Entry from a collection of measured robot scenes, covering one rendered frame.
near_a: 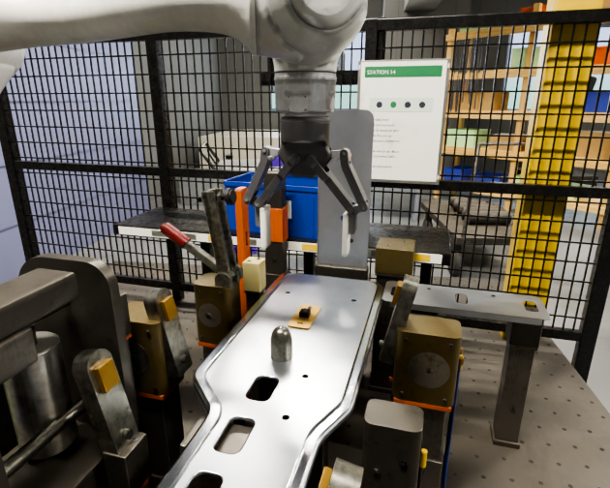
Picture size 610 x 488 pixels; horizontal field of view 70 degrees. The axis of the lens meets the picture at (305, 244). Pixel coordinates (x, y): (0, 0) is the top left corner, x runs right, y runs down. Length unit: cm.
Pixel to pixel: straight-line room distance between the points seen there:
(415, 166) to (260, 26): 79
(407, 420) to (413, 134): 80
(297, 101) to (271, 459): 45
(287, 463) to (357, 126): 66
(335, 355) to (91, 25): 54
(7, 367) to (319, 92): 48
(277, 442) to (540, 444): 67
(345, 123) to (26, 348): 69
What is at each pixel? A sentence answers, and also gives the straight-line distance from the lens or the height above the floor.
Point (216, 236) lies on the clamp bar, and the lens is 75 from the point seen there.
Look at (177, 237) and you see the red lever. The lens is 80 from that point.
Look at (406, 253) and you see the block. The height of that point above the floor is 105.
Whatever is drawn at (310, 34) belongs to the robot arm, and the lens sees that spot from 46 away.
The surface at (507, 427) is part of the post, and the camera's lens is 102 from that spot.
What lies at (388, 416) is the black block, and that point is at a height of 99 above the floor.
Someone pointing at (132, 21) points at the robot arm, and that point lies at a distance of 58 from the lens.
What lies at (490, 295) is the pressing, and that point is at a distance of 92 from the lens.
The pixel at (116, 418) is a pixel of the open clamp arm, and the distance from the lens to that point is 56.
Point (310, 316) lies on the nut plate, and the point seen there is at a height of 100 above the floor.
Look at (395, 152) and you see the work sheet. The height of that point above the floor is 123.
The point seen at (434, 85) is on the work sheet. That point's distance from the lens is 120.
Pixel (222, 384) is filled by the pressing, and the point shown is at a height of 100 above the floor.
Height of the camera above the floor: 136
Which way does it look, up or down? 18 degrees down
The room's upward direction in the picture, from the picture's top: straight up
